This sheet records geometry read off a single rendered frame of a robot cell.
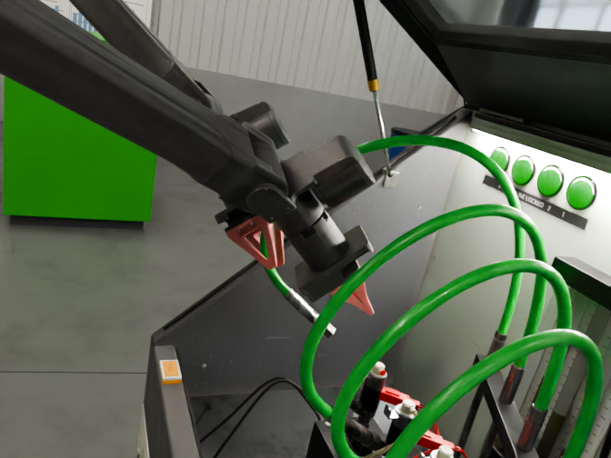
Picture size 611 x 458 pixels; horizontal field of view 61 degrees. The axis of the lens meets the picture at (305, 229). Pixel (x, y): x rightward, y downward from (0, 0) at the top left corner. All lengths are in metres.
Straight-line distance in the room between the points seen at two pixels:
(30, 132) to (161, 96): 3.37
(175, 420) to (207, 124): 0.49
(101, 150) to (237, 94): 3.49
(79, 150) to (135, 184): 0.44
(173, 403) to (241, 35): 6.41
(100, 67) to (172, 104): 0.07
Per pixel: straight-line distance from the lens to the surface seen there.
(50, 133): 3.83
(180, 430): 0.83
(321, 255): 0.61
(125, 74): 0.46
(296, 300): 0.78
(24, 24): 0.44
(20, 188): 3.94
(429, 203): 1.07
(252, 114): 0.76
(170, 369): 0.92
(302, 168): 0.58
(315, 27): 7.25
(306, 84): 7.28
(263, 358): 1.07
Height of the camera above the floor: 1.50
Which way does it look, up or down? 19 degrees down
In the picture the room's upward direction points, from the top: 12 degrees clockwise
